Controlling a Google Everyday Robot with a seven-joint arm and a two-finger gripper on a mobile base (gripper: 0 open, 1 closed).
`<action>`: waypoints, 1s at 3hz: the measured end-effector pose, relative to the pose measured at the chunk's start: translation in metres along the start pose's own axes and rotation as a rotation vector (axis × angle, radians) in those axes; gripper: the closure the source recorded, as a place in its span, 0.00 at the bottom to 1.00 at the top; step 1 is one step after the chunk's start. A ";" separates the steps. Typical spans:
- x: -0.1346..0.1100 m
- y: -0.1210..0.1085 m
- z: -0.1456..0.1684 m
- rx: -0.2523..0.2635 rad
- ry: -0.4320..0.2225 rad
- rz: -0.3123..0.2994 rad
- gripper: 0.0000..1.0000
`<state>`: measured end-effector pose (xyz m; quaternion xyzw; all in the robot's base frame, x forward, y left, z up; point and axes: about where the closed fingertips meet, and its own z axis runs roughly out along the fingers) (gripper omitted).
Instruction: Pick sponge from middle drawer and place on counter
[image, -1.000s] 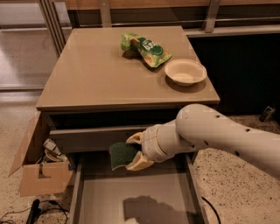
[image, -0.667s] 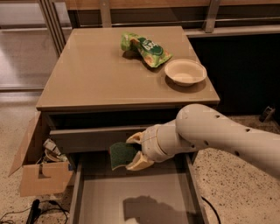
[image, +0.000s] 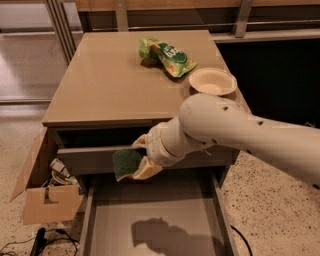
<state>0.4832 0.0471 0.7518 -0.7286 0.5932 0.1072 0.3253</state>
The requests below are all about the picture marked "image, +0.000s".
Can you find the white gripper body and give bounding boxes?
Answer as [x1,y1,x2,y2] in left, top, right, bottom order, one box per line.
[146,123,180,167]

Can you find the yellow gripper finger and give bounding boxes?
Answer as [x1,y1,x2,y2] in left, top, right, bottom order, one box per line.
[132,134,147,149]
[132,156,163,180]

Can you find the green and yellow sponge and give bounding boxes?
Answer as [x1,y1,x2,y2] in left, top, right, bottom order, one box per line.
[112,149,144,181]

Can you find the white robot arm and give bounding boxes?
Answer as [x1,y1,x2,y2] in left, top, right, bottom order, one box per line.
[133,93,320,185]

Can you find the grey open middle drawer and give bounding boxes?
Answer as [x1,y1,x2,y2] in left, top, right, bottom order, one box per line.
[80,168,239,256]

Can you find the grey drawer cabinet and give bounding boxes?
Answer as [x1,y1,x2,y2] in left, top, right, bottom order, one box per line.
[41,29,252,256]

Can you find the grey top drawer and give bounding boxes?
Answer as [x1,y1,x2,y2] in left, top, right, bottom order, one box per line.
[58,140,239,175]

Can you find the white paper bowl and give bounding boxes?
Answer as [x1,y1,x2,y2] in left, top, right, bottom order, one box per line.
[189,68,238,96]

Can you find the green chip bag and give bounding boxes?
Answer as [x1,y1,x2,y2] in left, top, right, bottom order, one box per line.
[138,37,198,78]

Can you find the clutter inside cardboard box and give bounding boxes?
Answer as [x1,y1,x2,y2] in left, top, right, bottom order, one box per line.
[43,158,78,187]

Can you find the brown cardboard box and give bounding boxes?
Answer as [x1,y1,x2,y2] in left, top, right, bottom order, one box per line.
[11,128,85,225]

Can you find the black power strip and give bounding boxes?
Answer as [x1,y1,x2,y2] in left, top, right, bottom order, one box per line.
[30,228,47,256]

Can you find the black floor cable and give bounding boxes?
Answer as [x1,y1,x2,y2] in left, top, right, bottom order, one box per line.
[230,224,254,256]

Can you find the metal railing frame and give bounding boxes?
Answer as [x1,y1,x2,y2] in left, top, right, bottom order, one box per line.
[40,0,320,62]

